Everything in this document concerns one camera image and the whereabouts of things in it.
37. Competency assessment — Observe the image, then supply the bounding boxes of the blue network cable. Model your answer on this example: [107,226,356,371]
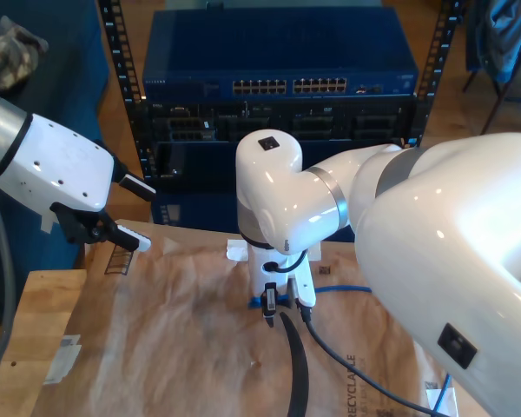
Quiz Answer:
[247,284,453,412]

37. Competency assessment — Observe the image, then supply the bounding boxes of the blue rack shelf tray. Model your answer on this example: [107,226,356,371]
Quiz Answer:
[155,138,404,177]

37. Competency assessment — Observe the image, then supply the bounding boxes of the brown paper mailer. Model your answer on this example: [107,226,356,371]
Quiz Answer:
[29,219,461,417]

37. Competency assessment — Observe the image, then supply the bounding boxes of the dark blue sofa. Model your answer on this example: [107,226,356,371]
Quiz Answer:
[0,0,111,325]

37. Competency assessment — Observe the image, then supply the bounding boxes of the camouflage cloth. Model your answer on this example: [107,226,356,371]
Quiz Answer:
[0,10,50,93]

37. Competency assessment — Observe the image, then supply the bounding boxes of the black rack server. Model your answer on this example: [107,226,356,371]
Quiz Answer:
[129,97,419,144]

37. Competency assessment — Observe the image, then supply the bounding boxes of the dark metal chair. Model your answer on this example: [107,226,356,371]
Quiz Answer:
[462,25,521,140]

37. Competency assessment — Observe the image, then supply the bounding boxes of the blue jacket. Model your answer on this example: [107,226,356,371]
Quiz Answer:
[465,0,521,86]

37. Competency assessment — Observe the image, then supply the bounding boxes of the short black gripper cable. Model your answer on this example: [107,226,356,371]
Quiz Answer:
[262,248,309,275]

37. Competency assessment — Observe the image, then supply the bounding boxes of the black rack frame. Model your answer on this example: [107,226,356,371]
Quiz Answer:
[96,0,464,195]

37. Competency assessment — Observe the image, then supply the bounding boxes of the blue network switch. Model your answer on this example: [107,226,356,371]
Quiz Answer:
[142,7,420,102]

